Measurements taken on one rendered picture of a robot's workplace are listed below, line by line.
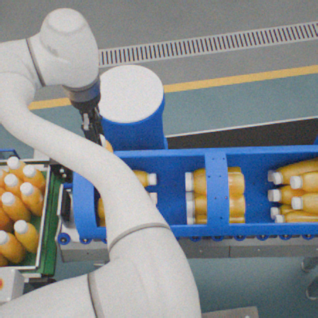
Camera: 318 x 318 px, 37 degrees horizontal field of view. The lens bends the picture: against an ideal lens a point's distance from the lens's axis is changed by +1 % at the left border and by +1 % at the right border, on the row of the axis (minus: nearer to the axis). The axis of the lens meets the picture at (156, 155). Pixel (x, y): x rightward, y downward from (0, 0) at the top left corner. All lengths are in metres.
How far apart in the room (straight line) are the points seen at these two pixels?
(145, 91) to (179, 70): 1.42
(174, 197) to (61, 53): 0.88
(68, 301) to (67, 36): 0.51
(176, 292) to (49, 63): 0.54
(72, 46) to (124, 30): 2.60
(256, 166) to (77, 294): 1.15
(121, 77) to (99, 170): 1.17
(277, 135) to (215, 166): 1.41
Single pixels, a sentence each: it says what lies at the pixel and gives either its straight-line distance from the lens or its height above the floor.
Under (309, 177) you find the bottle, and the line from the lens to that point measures 1.57.
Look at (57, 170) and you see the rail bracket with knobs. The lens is 1.83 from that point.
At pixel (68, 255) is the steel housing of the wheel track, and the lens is 1.78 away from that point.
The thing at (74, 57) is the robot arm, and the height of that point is 1.80.
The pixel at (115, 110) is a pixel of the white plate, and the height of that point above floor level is 1.04.
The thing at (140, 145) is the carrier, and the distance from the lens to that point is 1.94.
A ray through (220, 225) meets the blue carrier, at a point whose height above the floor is 1.14.
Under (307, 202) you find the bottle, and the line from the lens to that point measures 1.57.
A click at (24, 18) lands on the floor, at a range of 3.80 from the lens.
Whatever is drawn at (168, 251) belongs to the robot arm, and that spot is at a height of 1.88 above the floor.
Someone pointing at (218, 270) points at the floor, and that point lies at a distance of 2.63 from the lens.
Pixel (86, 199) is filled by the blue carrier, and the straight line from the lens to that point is 1.46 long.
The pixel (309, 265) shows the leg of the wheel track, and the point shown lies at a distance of 2.60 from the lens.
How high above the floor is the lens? 2.52
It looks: 60 degrees down
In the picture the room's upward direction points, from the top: 6 degrees counter-clockwise
